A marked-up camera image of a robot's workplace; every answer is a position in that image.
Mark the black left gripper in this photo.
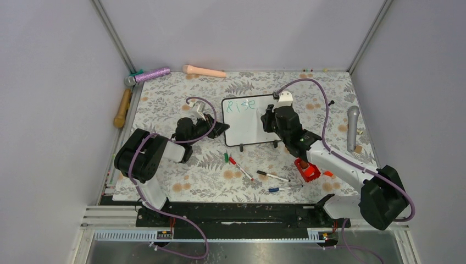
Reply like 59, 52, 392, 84
187, 113, 229, 145

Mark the white whiteboard black frame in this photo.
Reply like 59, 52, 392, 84
221, 94, 280, 147

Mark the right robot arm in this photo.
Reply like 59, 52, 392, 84
260, 104, 409, 230

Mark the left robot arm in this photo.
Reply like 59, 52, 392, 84
114, 114, 230, 226

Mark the red marker pen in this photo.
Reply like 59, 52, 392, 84
229, 157, 254, 182

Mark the black marker pen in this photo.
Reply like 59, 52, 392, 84
256, 170, 291, 183

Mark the red plastic box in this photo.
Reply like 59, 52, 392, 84
294, 158, 321, 183

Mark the small orange block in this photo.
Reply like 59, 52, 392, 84
323, 171, 334, 177

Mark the pink microphone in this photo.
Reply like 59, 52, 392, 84
182, 64, 226, 78

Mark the blue marker pen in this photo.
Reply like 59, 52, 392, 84
268, 184, 303, 193

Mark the silver microphone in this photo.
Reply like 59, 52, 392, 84
347, 106, 360, 152

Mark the purple glitter microphone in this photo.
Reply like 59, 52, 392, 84
124, 67, 171, 86

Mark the small wooden cube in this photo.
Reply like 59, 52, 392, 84
354, 145, 363, 154

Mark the gold microphone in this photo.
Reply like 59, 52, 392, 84
113, 89, 132, 128

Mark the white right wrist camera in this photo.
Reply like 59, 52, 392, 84
274, 91, 293, 108

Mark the whiteboard wire stand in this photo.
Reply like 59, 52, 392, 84
239, 140, 280, 152

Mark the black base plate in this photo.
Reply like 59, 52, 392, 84
136, 202, 351, 239

